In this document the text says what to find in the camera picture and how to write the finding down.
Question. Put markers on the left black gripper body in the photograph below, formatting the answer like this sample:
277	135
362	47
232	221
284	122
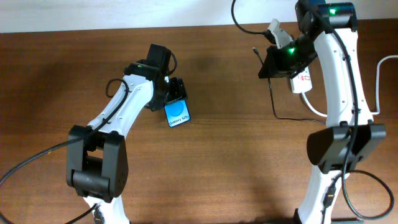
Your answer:
161	96

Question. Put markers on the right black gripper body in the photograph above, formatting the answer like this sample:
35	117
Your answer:
280	64

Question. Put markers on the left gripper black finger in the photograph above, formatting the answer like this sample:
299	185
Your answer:
176	85
174	97

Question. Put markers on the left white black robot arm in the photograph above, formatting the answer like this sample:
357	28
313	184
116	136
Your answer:
97	166

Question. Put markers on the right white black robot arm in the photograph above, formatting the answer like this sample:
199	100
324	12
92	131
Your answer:
329	32

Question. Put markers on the white power strip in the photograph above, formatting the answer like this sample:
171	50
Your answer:
302	83

